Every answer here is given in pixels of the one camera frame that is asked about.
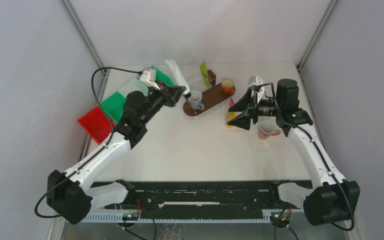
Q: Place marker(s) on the clear oval acrylic plate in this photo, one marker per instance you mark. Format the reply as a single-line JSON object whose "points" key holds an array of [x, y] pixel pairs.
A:
{"points": [[258, 144]]}

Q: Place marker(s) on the green toothpaste tube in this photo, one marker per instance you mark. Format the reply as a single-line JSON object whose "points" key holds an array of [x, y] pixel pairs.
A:
{"points": [[204, 73]]}

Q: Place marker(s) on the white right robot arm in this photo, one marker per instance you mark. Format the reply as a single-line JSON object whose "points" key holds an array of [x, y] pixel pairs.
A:
{"points": [[332, 198]]}

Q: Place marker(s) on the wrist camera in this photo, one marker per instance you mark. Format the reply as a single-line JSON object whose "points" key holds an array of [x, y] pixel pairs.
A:
{"points": [[148, 78], [256, 85]]}

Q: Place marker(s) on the brown oval wooden tray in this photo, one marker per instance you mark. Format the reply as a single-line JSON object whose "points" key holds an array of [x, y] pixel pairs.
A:
{"points": [[210, 98]]}

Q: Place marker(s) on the yellow toothpaste tube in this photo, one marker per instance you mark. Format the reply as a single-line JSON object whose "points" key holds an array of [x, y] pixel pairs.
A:
{"points": [[231, 115]]}

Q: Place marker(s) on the brown ceramic cup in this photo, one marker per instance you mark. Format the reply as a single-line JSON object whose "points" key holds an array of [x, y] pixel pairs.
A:
{"points": [[227, 86]]}

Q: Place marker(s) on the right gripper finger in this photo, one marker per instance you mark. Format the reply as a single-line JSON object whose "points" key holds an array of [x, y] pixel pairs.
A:
{"points": [[244, 104], [242, 121]]}

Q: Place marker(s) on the pink toothpaste tube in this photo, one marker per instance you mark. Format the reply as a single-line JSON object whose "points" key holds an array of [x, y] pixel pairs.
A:
{"points": [[231, 102]]}

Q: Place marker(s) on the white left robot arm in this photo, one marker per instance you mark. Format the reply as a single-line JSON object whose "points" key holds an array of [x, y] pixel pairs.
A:
{"points": [[71, 194]]}

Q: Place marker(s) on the pink printed white mug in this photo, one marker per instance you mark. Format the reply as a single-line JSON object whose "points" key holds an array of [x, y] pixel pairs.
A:
{"points": [[267, 129]]}

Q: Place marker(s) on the aluminium frame post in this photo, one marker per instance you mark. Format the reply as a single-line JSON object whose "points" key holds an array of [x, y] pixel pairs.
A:
{"points": [[79, 27]]}

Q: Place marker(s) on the grey handled white mug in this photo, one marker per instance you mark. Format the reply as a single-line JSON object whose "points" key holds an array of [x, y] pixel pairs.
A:
{"points": [[195, 100]]}

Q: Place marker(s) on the green toothbrush bin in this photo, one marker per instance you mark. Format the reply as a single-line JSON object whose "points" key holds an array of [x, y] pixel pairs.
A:
{"points": [[162, 77]]}

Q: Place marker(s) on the red cup bin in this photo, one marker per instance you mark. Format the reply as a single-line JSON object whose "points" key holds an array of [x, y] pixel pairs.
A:
{"points": [[95, 124]]}

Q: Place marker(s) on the white toothpaste bin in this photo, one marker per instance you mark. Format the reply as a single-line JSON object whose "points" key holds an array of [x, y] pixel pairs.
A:
{"points": [[133, 85]]}

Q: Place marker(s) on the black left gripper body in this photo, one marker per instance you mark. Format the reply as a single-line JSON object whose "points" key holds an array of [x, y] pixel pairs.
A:
{"points": [[161, 97]]}

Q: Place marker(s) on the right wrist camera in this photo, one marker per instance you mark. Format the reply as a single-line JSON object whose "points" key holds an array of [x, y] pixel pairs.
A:
{"points": [[256, 85]]}

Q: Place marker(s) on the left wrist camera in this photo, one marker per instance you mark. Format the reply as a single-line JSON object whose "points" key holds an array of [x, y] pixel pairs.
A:
{"points": [[148, 78]]}

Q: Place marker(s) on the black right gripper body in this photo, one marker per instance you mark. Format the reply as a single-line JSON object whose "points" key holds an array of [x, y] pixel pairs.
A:
{"points": [[266, 107]]}

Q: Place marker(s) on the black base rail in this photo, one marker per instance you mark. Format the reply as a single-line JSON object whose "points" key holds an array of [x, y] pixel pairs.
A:
{"points": [[202, 200]]}

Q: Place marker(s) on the green bin with rack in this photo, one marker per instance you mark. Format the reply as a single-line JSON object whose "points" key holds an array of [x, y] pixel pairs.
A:
{"points": [[113, 106]]}

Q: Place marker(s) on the clear rectangular acrylic plate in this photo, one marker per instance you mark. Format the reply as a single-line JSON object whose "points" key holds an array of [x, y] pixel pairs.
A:
{"points": [[232, 128]]}

